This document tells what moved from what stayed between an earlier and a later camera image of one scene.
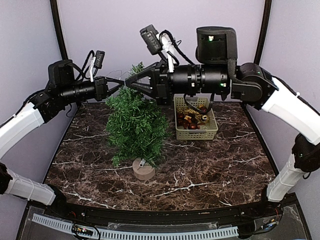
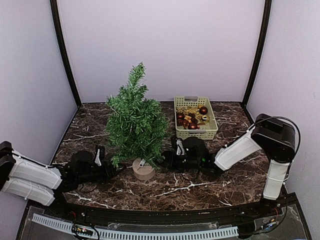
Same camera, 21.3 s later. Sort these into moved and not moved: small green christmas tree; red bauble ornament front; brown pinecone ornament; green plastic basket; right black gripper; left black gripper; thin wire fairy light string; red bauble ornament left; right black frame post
Moved: thin wire fairy light string; right black gripper; left black gripper
Not moved: right black frame post; red bauble ornament left; red bauble ornament front; green plastic basket; small green christmas tree; brown pinecone ornament
